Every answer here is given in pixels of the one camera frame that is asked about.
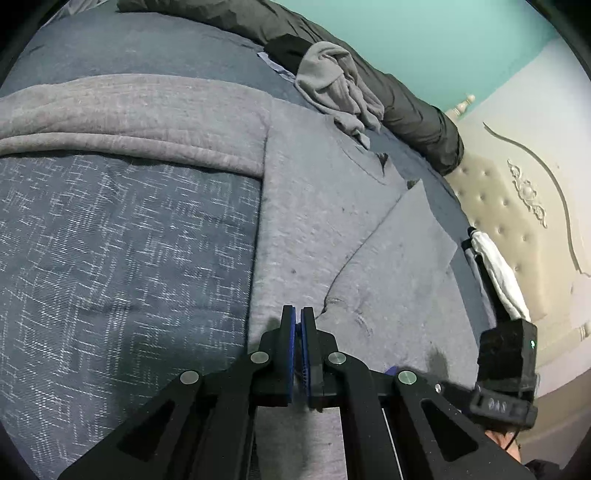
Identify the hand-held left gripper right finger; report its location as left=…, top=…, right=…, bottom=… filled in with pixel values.
left=300, top=306, right=533, bottom=480

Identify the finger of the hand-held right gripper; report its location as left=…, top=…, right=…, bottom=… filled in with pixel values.
left=433, top=382, right=477, bottom=409

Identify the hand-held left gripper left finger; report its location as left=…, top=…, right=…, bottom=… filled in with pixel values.
left=58, top=305, right=296, bottom=480

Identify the grey sweatshirt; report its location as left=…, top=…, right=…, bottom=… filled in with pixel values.
left=0, top=74, right=496, bottom=480

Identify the person's right hand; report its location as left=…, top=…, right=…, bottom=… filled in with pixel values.
left=485, top=428, right=523, bottom=463

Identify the cream tufted headboard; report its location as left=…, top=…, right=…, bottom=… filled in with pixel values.
left=434, top=95, right=591, bottom=416

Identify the dark grey rolled duvet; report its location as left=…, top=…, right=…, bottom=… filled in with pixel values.
left=115, top=0, right=465, bottom=177

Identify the crumpled light grey garment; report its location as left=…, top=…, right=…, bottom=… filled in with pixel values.
left=295, top=41, right=387, bottom=149

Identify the small light blue cloth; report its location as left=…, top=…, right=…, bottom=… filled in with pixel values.
left=257, top=50, right=296, bottom=75

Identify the black crumpled garment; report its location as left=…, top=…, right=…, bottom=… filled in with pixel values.
left=265, top=37, right=315, bottom=75

